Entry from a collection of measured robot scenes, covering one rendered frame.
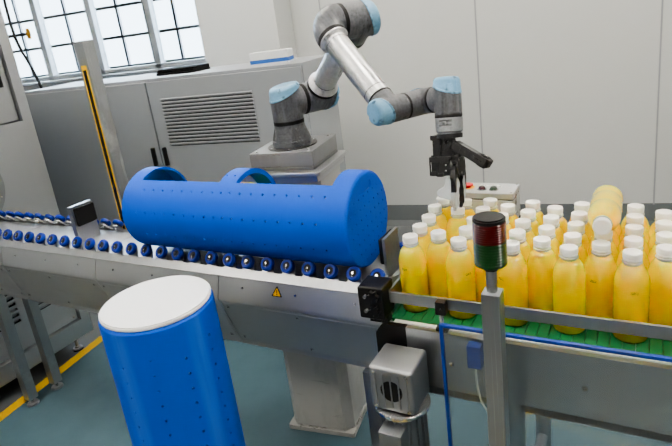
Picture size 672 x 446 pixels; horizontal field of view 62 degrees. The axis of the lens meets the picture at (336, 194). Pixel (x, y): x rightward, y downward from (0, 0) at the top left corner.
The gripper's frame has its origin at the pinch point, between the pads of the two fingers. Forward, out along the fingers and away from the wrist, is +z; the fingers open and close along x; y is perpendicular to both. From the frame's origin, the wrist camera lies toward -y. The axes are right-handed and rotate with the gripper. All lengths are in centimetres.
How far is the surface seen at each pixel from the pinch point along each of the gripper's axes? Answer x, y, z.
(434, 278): 17.0, 2.3, 16.6
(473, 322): 19.0, -7.9, 26.6
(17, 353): 3, 224, 73
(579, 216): -0.8, -30.4, 3.0
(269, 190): 19, 51, -7
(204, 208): 22, 75, -2
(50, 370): -12, 225, 88
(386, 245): 9.8, 18.8, 10.1
